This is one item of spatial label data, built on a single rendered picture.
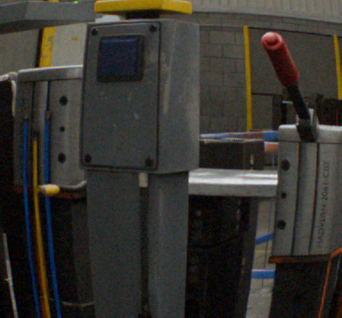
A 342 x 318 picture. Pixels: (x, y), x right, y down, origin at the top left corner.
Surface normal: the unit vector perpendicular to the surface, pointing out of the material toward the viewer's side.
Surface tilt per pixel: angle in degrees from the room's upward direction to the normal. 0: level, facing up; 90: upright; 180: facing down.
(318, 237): 90
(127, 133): 90
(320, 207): 90
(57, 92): 90
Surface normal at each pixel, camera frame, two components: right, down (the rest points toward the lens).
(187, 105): 0.92, 0.04
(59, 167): -0.39, 0.04
